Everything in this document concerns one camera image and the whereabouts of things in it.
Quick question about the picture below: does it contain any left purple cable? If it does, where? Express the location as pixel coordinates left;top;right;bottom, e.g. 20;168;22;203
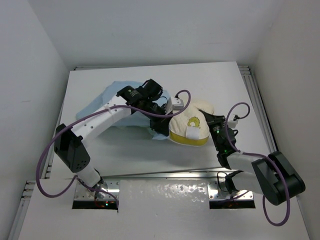
36;89;192;203

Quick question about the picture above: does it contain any purple cable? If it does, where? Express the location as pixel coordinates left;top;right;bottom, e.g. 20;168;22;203
36;89;192;203
224;102;293;227

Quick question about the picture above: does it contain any white front cover panel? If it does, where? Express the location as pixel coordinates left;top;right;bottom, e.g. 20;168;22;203
19;180;309;240

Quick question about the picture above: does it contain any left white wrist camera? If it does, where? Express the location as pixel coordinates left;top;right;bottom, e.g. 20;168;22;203
165;97;185;115

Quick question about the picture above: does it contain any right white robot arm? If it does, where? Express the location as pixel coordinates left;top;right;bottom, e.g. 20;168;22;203
201;110;306;206

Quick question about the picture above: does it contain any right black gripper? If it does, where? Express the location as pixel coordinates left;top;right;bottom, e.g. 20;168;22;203
198;110;226;152

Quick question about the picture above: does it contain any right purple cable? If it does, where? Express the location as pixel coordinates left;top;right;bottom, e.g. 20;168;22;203
224;102;293;227

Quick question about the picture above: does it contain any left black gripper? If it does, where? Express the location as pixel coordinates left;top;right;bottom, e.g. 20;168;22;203
141;99;173;136

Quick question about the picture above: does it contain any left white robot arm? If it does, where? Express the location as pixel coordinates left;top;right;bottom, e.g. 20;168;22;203
54;79;181;194

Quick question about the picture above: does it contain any aluminium frame rail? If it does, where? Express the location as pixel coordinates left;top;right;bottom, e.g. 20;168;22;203
9;62;277;240

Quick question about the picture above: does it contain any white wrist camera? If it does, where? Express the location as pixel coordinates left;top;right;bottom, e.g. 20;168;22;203
165;97;185;115
228;114;239;129

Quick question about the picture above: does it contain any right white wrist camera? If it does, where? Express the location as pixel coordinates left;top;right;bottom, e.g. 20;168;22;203
228;114;239;129

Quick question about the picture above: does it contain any cream pillow with yellow edge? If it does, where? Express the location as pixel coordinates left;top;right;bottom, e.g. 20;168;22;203
168;99;215;147

